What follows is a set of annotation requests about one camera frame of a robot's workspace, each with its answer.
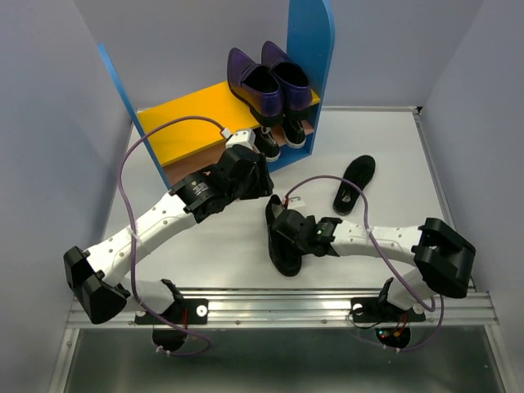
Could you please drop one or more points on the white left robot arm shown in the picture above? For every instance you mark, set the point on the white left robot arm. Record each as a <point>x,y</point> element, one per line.
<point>95,275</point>

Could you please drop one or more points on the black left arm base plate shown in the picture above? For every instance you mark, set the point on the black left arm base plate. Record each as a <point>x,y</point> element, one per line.
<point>188,312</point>

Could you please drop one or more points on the all-black lace sneaker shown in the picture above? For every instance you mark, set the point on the all-black lace sneaker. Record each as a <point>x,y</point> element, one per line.
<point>285,258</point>

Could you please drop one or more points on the blue shoe shelf frame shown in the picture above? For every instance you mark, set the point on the blue shoe shelf frame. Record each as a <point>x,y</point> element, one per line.
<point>181,47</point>

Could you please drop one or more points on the purple loafer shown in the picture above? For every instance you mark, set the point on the purple loafer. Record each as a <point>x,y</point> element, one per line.
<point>253,84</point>
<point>292,79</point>

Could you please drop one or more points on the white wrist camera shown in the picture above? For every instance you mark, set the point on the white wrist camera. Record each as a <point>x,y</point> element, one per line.
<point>242,137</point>
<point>295,202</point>

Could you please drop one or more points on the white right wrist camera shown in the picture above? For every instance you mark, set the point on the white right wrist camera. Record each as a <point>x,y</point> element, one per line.
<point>295,202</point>

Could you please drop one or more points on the black sneaker orange sole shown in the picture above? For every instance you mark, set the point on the black sneaker orange sole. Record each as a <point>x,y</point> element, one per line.
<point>266,144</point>

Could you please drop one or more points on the pink middle shelf board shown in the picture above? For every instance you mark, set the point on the pink middle shelf board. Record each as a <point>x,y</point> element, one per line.
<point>210,155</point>

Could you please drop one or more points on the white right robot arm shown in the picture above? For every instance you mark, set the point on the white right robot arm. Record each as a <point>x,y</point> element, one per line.
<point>441,260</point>

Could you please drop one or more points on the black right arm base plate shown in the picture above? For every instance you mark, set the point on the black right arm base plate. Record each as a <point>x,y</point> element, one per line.
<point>369,310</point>

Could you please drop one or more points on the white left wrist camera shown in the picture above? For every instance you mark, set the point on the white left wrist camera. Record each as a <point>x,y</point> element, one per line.
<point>242,137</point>

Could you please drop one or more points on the yellow top shelf board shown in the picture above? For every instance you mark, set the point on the yellow top shelf board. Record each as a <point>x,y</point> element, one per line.
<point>196,136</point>

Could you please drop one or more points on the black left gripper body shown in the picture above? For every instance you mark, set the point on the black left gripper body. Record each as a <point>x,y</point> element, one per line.
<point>257,186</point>

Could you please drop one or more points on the black white-laced sneaker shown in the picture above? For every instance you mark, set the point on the black white-laced sneaker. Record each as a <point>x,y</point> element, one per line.
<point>293,132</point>

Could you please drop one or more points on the aluminium mounting rail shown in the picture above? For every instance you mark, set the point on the aluminium mounting rail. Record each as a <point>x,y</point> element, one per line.
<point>324,308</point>

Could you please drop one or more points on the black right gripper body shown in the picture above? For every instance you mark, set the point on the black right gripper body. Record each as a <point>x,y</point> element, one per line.
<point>294,247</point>

